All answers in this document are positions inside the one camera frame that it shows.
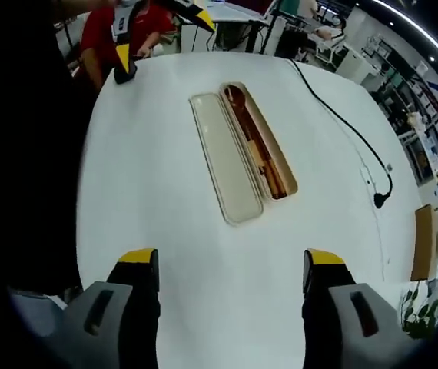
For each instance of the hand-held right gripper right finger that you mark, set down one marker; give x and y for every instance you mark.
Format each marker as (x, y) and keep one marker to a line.
(338, 326)

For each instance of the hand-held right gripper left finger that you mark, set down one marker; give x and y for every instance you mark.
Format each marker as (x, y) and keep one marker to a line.
(100, 326)

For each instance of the wooden spoon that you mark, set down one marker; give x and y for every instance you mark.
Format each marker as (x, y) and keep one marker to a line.
(234, 98)

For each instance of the beige cutlery case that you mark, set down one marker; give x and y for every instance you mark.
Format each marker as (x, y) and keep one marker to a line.
(223, 161)

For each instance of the wooden chopstick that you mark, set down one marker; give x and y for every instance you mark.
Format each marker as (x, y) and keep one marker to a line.
(281, 183)
(274, 190)

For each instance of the black pouch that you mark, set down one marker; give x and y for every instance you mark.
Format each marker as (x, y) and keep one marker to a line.
(125, 78)

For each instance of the large green plant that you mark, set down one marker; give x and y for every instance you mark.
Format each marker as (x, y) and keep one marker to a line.
(422, 311)

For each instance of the brown cardboard box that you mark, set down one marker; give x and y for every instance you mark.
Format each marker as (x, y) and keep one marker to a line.
(424, 242)

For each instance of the white table socket plate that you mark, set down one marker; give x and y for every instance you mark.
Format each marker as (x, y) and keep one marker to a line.
(365, 173)

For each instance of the white cabinet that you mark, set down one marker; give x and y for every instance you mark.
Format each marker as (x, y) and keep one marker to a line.
(353, 65)

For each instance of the storage shelf with bins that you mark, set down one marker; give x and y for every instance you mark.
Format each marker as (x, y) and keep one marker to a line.
(434, 134)

